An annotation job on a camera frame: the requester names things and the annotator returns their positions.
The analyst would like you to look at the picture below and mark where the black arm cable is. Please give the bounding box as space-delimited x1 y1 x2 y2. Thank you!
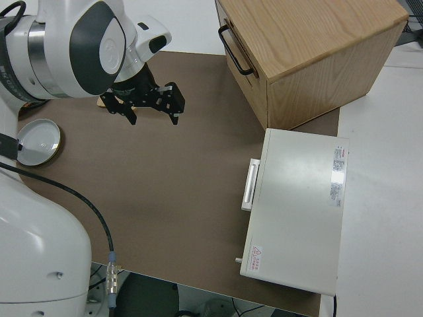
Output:
0 163 119 310

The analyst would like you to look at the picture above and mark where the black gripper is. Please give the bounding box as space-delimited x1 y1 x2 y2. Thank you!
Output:
100 64 186 126

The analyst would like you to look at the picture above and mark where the brown table mat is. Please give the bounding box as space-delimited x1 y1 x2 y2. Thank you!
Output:
15 51 342 317

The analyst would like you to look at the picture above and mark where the white toaster oven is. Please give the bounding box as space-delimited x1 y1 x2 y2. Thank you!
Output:
233 127 351 297

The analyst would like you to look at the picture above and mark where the gray round plate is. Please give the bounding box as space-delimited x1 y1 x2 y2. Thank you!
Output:
16 118 63 167

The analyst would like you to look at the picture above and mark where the large wooden box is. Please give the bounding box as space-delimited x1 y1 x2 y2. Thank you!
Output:
214 0 410 131

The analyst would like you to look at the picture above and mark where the black box handle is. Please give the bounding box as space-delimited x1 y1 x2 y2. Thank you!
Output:
217 25 256 77

